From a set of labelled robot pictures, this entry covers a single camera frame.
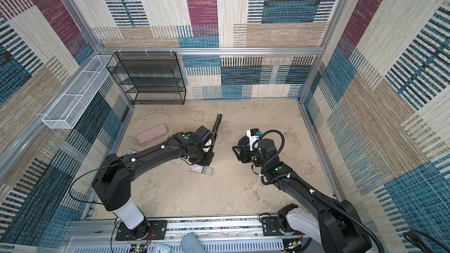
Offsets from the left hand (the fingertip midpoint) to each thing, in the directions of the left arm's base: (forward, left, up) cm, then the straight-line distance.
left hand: (211, 160), depth 84 cm
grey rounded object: (-32, +7, -5) cm, 33 cm away
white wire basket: (+9, +57, +24) cm, 62 cm away
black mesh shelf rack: (+52, +40, +8) cm, 66 cm away
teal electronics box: (-33, +18, -7) cm, 38 cm away
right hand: (+3, -12, +5) cm, 13 cm away
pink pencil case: (+22, +34, -8) cm, 41 cm away
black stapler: (+25, -1, -7) cm, 26 cm away
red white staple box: (0, +8, -7) cm, 11 cm away
